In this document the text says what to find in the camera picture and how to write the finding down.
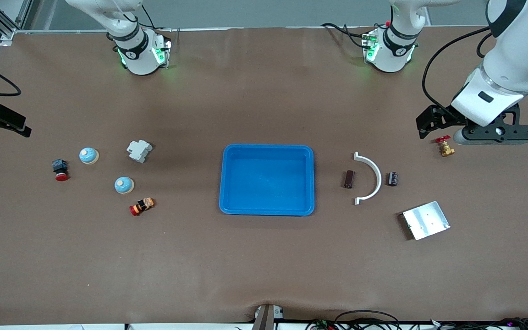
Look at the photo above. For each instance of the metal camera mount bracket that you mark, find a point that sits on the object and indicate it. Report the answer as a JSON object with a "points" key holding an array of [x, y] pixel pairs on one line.
{"points": [[266, 318]]}

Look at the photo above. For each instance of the white circuit breaker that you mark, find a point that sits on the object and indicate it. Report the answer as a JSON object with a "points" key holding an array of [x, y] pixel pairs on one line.
{"points": [[138, 150]]}

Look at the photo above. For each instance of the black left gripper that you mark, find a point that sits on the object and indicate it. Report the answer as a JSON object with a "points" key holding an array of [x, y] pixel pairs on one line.
{"points": [[445, 117]]}

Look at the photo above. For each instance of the white curved plastic bracket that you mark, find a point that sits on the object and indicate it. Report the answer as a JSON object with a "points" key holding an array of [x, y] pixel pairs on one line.
{"points": [[378, 178]]}

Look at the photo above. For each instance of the blue plastic tray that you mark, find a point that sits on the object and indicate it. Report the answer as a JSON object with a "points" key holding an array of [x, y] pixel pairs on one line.
{"points": [[268, 183]]}

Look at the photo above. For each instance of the black electrolytic capacitor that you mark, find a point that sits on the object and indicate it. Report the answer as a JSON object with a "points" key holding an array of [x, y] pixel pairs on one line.
{"points": [[392, 178]]}

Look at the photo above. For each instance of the red mushroom push button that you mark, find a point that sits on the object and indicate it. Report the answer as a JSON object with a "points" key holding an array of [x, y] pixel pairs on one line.
{"points": [[59, 166]]}

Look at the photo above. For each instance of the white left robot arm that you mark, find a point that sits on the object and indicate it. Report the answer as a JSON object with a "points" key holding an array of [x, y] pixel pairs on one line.
{"points": [[511, 64]]}

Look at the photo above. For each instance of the silver metal plate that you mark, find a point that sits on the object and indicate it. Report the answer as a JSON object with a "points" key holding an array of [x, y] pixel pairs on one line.
{"points": [[426, 220]]}

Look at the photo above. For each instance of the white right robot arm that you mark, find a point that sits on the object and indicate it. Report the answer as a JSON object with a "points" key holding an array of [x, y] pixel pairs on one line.
{"points": [[138, 55]]}

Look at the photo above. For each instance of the aluminium frame profile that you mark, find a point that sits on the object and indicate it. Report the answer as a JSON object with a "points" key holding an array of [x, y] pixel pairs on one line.
{"points": [[7, 33]]}

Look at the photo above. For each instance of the brown electrolytic capacitor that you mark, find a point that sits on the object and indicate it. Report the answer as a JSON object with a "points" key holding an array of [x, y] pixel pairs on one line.
{"points": [[349, 179]]}

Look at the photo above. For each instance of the blue dome call bell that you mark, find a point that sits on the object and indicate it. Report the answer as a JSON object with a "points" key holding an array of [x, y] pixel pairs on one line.
{"points": [[88, 156], [123, 185]]}

